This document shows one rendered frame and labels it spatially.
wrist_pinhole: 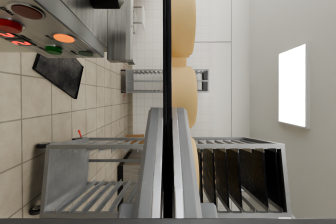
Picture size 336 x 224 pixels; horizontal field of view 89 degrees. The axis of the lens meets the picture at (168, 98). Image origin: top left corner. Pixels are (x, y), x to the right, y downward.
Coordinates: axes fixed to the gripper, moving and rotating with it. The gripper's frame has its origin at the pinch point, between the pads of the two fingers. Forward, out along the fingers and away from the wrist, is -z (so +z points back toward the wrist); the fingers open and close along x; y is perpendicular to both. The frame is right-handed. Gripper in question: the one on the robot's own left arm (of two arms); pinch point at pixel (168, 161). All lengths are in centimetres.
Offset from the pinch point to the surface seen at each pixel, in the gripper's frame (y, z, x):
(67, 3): 2.1, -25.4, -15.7
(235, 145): -96, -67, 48
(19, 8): 2.8, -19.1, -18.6
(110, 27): -6.5, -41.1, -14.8
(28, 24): -0.2, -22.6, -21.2
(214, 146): -96, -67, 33
